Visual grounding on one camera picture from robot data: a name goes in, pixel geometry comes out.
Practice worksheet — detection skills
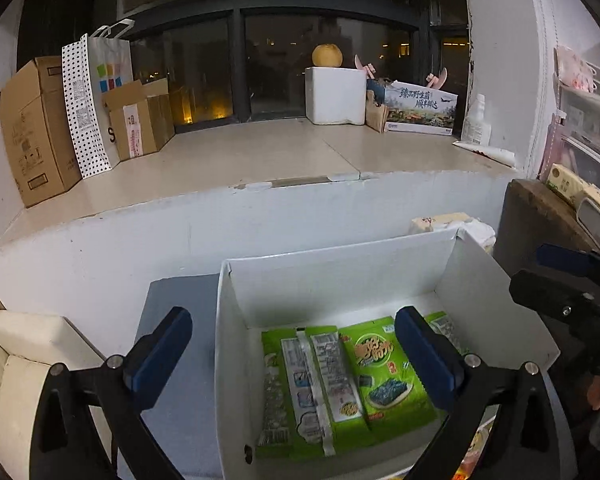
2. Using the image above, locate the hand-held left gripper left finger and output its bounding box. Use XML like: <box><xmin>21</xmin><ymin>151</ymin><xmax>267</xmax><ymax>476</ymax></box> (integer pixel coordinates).
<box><xmin>30</xmin><ymin>306</ymin><xmax>193</xmax><ymax>480</ymax></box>

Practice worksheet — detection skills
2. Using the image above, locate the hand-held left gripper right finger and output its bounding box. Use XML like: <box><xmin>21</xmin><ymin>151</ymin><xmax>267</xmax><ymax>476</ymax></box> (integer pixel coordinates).
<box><xmin>394</xmin><ymin>306</ymin><xmax>563</xmax><ymax>480</ymax></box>

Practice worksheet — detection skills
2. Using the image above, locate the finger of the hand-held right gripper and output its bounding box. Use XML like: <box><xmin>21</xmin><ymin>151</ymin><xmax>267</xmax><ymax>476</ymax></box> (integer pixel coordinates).
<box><xmin>536</xmin><ymin>243</ymin><xmax>599</xmax><ymax>275</ymax></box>
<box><xmin>509</xmin><ymin>269</ymin><xmax>593</xmax><ymax>322</ymax></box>

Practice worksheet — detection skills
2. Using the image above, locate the green seaweed snack packet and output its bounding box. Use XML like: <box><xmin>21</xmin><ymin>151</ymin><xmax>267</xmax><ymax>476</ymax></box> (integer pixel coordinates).
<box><xmin>424</xmin><ymin>311</ymin><xmax>470</xmax><ymax>358</ymax></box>
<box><xmin>339</xmin><ymin>316</ymin><xmax>438</xmax><ymax>433</ymax></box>
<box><xmin>280</xmin><ymin>327</ymin><xmax>338</xmax><ymax>458</ymax></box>
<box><xmin>307</xmin><ymin>326</ymin><xmax>368</xmax><ymax>428</ymax></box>
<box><xmin>256</xmin><ymin>330</ymin><xmax>301</xmax><ymax>459</ymax></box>

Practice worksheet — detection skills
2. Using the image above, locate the blue tablecloth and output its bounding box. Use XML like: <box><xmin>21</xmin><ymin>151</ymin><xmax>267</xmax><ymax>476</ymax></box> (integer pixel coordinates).
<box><xmin>115</xmin><ymin>274</ymin><xmax>578</xmax><ymax>480</ymax></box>

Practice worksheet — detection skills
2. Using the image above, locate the green and yellow tissue pack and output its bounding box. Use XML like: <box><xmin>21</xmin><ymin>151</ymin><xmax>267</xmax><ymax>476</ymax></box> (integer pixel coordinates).
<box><xmin>545</xmin><ymin>162</ymin><xmax>600</xmax><ymax>226</ymax></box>

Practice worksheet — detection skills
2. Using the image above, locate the orange snack packet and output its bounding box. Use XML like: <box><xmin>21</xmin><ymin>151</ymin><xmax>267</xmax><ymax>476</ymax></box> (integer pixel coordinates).
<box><xmin>452</xmin><ymin>405</ymin><xmax>498</xmax><ymax>480</ymax></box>

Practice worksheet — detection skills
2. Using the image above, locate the white rolled paper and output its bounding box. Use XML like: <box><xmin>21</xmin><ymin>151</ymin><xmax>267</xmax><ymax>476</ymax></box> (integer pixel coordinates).
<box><xmin>452</xmin><ymin>140</ymin><xmax>517</xmax><ymax>167</ymax></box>

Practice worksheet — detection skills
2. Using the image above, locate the cream sofa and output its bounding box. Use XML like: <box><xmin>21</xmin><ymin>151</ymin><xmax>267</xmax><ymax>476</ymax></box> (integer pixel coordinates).
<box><xmin>0</xmin><ymin>307</ymin><xmax>112</xmax><ymax>480</ymax></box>

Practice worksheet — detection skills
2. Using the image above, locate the white plastic bottle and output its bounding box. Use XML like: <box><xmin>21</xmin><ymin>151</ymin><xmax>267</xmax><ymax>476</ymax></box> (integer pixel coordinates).
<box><xmin>461</xmin><ymin>93</ymin><xmax>492</xmax><ymax>146</ymax></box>

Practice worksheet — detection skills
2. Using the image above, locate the landscape printed gift box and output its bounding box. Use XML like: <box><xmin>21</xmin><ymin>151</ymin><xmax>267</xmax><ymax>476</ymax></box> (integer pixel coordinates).
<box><xmin>382</xmin><ymin>80</ymin><xmax>458</xmax><ymax>137</ymax></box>

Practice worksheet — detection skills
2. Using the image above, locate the small labelled cardboard box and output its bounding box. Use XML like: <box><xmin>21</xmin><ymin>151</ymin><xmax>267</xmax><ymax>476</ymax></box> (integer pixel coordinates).
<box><xmin>102</xmin><ymin>80</ymin><xmax>163</xmax><ymax>162</ymax></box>

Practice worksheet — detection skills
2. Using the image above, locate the brown paper bag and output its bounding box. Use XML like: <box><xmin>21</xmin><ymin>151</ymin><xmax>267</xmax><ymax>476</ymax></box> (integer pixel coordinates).
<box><xmin>365</xmin><ymin>87</ymin><xmax>390</xmax><ymax>134</ymax></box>

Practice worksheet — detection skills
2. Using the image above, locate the plain open cardboard box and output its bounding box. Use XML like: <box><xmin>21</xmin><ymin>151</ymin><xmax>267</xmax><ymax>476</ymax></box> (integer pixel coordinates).
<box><xmin>142</xmin><ymin>77</ymin><xmax>177</xmax><ymax>151</ymax></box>

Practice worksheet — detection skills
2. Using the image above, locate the large cardboard box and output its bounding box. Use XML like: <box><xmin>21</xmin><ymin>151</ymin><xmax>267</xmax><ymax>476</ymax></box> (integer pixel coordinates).
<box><xmin>0</xmin><ymin>56</ymin><xmax>83</xmax><ymax>209</ymax></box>

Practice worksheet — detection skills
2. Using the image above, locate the polka dot paper bag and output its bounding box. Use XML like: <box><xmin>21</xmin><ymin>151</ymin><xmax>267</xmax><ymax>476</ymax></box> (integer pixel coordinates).
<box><xmin>61</xmin><ymin>34</ymin><xmax>113</xmax><ymax>180</ymax></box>

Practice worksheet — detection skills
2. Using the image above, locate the white foam box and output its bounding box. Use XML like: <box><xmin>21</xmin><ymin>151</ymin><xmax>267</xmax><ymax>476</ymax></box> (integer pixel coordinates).
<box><xmin>305</xmin><ymin>66</ymin><xmax>367</xmax><ymax>126</ymax></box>

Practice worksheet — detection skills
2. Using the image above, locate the white bag with coloured squares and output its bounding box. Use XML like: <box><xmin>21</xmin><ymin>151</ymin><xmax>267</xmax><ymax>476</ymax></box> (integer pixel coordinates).
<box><xmin>87</xmin><ymin>18</ymin><xmax>135</xmax><ymax>171</ymax></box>

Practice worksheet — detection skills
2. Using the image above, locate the yellow pomelo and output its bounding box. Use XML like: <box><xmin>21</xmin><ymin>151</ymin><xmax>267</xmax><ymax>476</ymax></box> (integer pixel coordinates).
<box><xmin>311</xmin><ymin>44</ymin><xmax>343</xmax><ymax>68</ymax></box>

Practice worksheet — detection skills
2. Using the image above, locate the dark window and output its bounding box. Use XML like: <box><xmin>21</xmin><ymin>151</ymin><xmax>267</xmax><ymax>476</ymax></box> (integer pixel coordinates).
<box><xmin>95</xmin><ymin>0</ymin><xmax>473</xmax><ymax>126</ymax></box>

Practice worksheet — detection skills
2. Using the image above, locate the pink wall organizer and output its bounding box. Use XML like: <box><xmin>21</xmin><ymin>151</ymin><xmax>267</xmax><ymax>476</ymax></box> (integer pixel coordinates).
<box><xmin>542</xmin><ymin>45</ymin><xmax>600</xmax><ymax>196</ymax></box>

